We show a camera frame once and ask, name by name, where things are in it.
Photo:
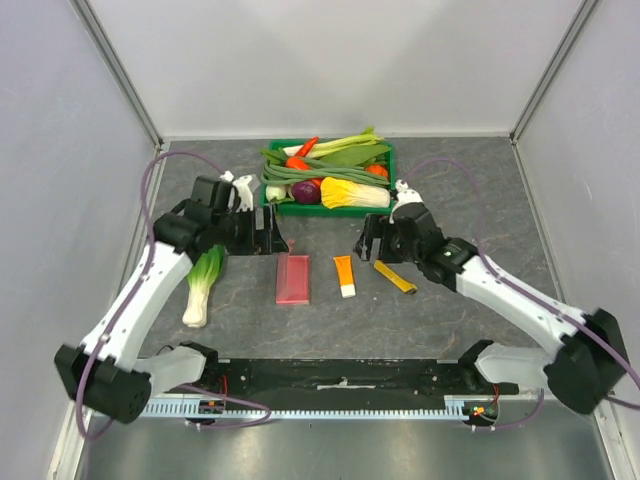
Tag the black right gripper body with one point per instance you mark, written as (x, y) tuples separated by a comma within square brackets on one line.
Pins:
[(379, 238)]

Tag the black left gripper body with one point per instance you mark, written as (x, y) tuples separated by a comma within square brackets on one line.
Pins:
[(237, 231)]

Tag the orange white tube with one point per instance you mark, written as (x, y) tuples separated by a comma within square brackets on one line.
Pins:
[(345, 275)]

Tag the pink express box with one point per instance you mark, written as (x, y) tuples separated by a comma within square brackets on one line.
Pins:
[(293, 278)]

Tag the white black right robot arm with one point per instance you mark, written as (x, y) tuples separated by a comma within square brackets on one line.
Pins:
[(579, 356)]

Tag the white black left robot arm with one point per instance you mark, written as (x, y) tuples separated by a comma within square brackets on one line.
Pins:
[(105, 372)]

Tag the purple onion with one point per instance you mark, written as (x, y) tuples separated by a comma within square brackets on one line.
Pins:
[(306, 193)]

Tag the yellow napa cabbage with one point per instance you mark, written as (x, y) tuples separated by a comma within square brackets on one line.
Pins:
[(338, 193)]

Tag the green white bok choy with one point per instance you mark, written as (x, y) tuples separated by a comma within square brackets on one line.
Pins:
[(201, 279)]

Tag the green long beans bundle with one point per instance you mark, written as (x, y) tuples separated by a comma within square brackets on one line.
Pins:
[(275, 173)]

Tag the green plastic crate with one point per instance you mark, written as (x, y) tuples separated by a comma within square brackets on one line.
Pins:
[(292, 208)]

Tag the orange pumpkin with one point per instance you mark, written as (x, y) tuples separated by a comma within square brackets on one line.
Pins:
[(379, 170)]

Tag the large green leaf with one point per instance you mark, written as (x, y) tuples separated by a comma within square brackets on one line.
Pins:
[(355, 155)]

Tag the red chili pepper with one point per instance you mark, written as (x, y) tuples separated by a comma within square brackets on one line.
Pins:
[(307, 147)]

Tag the pale green celery stalk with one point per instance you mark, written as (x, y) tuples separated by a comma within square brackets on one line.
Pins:
[(322, 148)]

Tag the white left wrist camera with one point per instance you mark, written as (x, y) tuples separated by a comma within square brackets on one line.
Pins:
[(243, 199)]

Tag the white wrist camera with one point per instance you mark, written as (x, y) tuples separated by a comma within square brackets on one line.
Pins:
[(243, 199), (403, 194)]

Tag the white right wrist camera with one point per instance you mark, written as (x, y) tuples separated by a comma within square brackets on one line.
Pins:
[(403, 194)]

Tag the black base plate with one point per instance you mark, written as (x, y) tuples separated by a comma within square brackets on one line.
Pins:
[(428, 376)]

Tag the slotted cable duct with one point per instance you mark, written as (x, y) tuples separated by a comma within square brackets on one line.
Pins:
[(194, 407)]

